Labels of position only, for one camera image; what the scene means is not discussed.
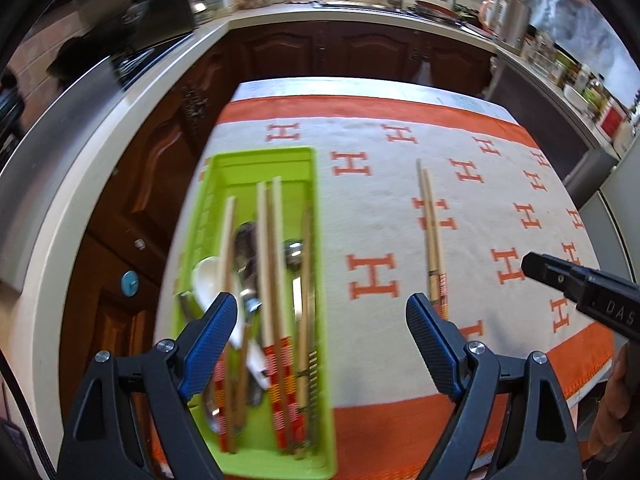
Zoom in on silver foil wall sheet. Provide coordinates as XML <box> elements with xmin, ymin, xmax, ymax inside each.
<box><xmin>525</xmin><ymin>0</ymin><xmax>636</xmax><ymax>96</ymax></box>

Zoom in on black wok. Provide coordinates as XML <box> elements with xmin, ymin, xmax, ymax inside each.
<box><xmin>47</xmin><ymin>37</ymin><xmax>108</xmax><ymax>83</ymax></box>

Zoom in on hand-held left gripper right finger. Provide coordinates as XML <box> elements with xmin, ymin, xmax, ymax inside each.
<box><xmin>405</xmin><ymin>292</ymin><xmax>584</xmax><ymax>480</ymax></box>

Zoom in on black cooker appliance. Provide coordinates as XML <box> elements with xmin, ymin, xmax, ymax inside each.
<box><xmin>0</xmin><ymin>72</ymin><xmax>26</xmax><ymax>161</ymax></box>

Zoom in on steel sink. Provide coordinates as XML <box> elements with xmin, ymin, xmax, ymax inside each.
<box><xmin>312</xmin><ymin>0</ymin><xmax>401</xmax><ymax>11</ymax></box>

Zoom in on large metal spoon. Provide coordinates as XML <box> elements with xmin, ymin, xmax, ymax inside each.
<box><xmin>233</xmin><ymin>222</ymin><xmax>263</xmax><ymax>321</ymax></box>

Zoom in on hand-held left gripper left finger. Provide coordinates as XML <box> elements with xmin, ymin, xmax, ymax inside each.
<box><xmin>57</xmin><ymin>292</ymin><xmax>239</xmax><ymax>480</ymax></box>

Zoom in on brown wooden chopstick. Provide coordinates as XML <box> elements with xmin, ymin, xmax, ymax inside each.
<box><xmin>294</xmin><ymin>305</ymin><xmax>313</xmax><ymax>460</ymax></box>

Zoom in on dark grey appliance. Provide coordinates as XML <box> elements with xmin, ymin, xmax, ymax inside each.
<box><xmin>487</xmin><ymin>50</ymin><xmax>621</xmax><ymax>211</ymax></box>

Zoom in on clear bottle green label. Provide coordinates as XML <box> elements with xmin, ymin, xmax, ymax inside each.
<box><xmin>585</xmin><ymin>77</ymin><xmax>608</xmax><ymax>113</ymax></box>

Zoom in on orange grey patterned blanket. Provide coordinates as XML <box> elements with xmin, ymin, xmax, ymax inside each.
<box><xmin>150</xmin><ymin>95</ymin><xmax>616</xmax><ymax>480</ymax></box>

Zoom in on person's right hand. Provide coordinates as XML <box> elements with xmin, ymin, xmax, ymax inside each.
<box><xmin>587</xmin><ymin>342</ymin><xmax>640</xmax><ymax>456</ymax></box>

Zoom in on green plastic utensil tray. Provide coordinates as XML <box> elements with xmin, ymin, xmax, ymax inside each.
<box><xmin>172</xmin><ymin>146</ymin><xmax>338</xmax><ymax>478</ymax></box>

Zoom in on red pan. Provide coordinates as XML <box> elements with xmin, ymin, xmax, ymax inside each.
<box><xmin>412</xmin><ymin>0</ymin><xmax>463</xmax><ymax>20</ymax></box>

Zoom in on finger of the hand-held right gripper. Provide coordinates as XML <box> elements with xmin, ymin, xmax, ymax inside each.
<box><xmin>520</xmin><ymin>251</ymin><xmax>595</xmax><ymax>307</ymax></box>

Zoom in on gas stove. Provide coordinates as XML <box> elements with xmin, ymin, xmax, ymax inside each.
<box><xmin>112</xmin><ymin>35</ymin><xmax>196</xmax><ymax>91</ymax></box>

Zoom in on white ceramic spoon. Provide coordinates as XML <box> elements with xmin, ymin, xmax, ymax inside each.
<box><xmin>192</xmin><ymin>256</ymin><xmax>273</xmax><ymax>391</ymax></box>

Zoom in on bamboo chopstick red yellow end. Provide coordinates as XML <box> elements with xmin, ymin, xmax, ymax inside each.
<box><xmin>416</xmin><ymin>158</ymin><xmax>442</xmax><ymax>317</ymax></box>
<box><xmin>423</xmin><ymin>167</ymin><xmax>449</xmax><ymax>320</ymax></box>

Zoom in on glass jar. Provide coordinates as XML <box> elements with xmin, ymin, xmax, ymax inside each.
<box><xmin>530</xmin><ymin>30</ymin><xmax>556</xmax><ymax>68</ymax></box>

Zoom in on white kitchen countertop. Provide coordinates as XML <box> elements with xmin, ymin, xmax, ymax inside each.
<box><xmin>0</xmin><ymin>2</ymin><xmax>621</xmax><ymax>341</ymax></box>

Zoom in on white bowl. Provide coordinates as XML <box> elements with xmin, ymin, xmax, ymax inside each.
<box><xmin>562</xmin><ymin>84</ymin><xmax>591</xmax><ymax>111</ymax></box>

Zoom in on brown wooden kitchen cabinets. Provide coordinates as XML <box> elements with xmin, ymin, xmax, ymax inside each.
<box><xmin>57</xmin><ymin>20</ymin><xmax>501</xmax><ymax>461</ymax></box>

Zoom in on red labelled container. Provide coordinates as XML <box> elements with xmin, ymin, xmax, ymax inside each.
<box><xmin>597</xmin><ymin>100</ymin><xmax>631</xmax><ymax>138</ymax></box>

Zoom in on steel electric kettle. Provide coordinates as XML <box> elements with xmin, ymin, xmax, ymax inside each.
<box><xmin>495</xmin><ymin>0</ymin><xmax>531</xmax><ymax>51</ymax></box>

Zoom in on metal chopstick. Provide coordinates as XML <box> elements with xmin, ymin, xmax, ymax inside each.
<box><xmin>302</xmin><ymin>207</ymin><xmax>321</xmax><ymax>448</ymax></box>

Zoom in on dark steel stove panel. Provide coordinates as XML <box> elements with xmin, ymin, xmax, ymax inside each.
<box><xmin>125</xmin><ymin>0</ymin><xmax>196</xmax><ymax>51</ymax></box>

